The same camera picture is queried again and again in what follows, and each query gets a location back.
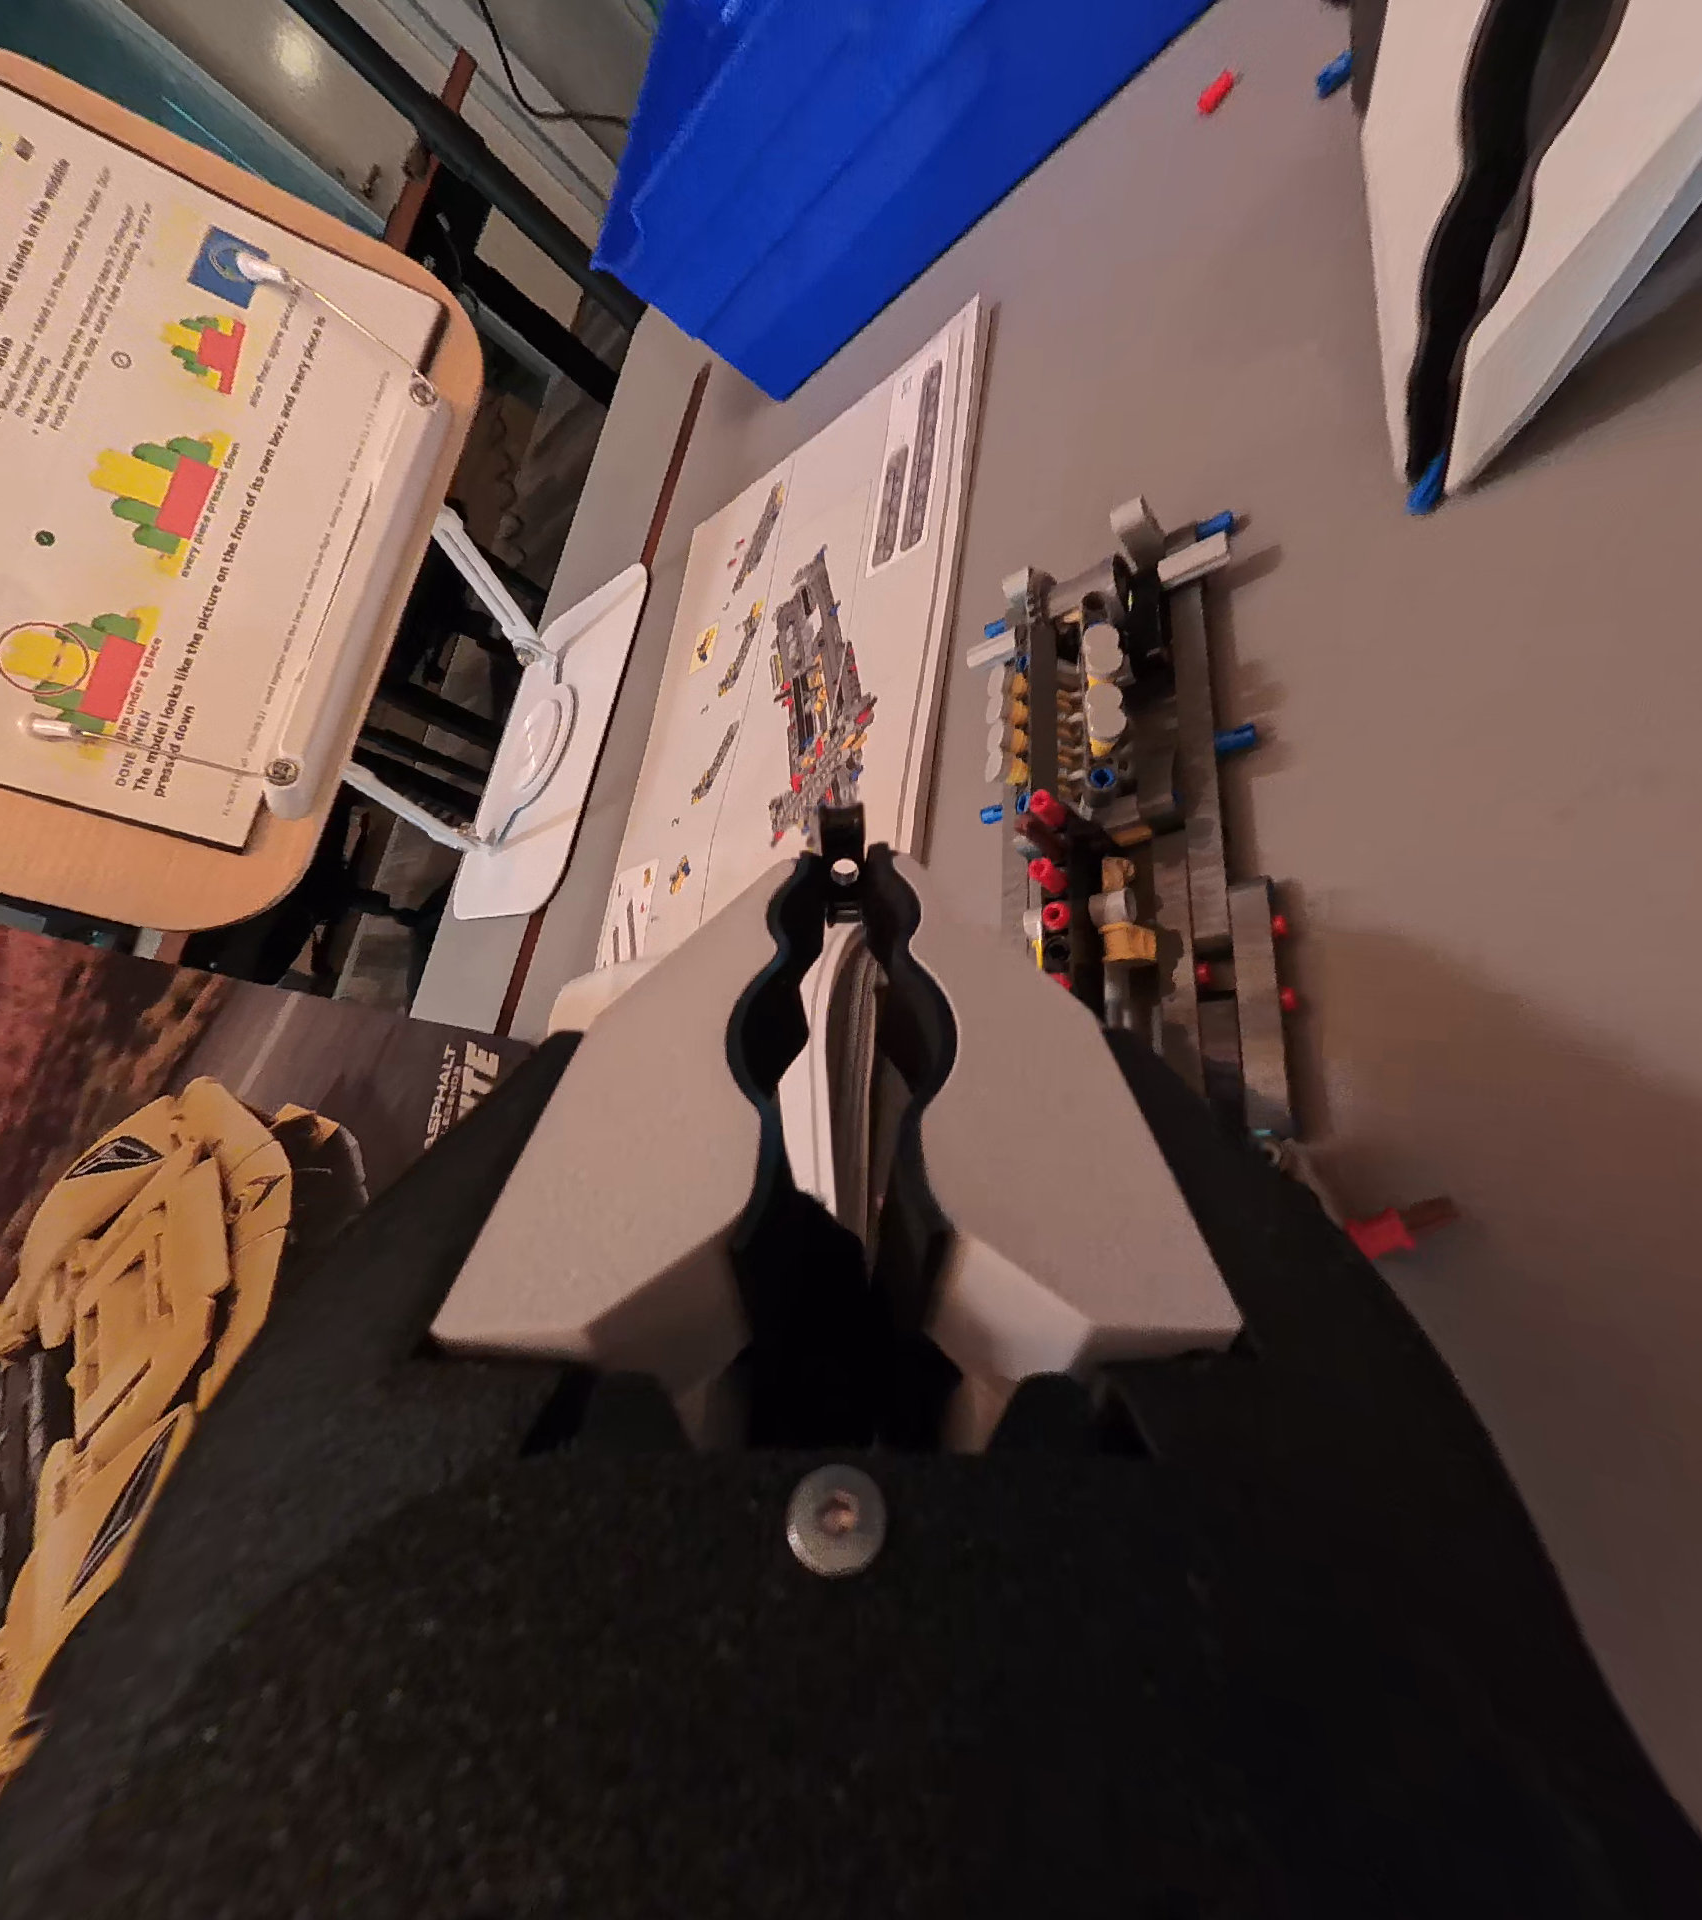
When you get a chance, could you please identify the white folding stand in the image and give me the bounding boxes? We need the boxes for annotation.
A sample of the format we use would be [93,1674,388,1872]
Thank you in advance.
[341,502,649,919]

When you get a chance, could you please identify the lego instruction booklet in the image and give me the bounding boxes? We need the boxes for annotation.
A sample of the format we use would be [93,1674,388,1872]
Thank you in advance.
[551,293,993,1246]

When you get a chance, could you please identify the wooden instruction board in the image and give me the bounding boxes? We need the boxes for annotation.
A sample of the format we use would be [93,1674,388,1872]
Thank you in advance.
[0,36,480,931]

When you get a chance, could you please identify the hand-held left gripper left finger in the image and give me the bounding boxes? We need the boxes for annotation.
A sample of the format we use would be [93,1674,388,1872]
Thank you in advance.
[427,855,829,1379]

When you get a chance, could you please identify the blue storage bin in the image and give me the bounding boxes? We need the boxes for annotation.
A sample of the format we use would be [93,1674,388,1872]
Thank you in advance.
[587,0,1219,403]

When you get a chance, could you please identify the lego set box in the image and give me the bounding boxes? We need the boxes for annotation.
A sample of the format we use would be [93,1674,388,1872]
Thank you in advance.
[0,908,537,1802]

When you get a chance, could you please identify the lego chassis assembly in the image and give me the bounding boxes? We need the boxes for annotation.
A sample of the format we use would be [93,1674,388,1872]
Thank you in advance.
[964,502,1461,1263]

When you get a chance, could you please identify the scattered small lego pins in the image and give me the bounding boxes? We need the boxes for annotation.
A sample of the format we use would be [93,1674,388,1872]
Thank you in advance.
[1192,48,1359,120]

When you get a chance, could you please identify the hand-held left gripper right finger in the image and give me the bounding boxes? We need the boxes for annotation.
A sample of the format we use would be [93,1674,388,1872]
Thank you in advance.
[857,841,1245,1379]

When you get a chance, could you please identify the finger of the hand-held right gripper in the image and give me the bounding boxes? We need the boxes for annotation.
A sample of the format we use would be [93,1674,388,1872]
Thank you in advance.
[1436,0,1702,503]
[1353,0,1550,490]

